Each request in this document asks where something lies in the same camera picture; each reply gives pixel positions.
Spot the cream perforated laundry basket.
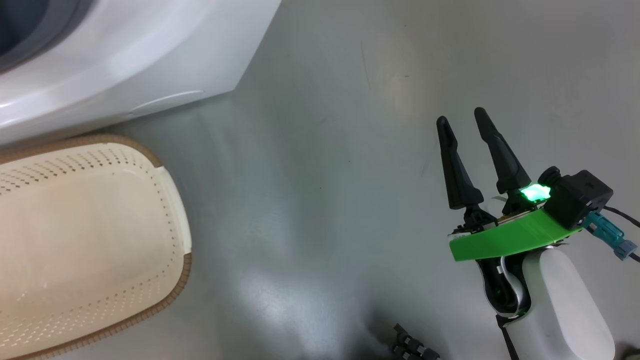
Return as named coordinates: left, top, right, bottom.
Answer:
left=0, top=134, right=193, bottom=360

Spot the thin black right gripper cable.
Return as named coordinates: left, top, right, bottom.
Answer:
left=496, top=314, right=521, bottom=360

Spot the round white filter cover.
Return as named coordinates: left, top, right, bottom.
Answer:
left=127, top=89, right=236, bottom=121

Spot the right teal plug camera cable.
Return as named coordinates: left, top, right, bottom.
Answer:
left=582, top=206, right=640, bottom=263

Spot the grey rubber door seal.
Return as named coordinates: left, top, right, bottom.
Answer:
left=0, top=0, right=94, bottom=75

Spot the white washing machine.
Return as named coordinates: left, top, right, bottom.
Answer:
left=0, top=0, right=283, bottom=147

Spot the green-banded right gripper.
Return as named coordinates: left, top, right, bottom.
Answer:
left=436, top=107, right=583, bottom=317

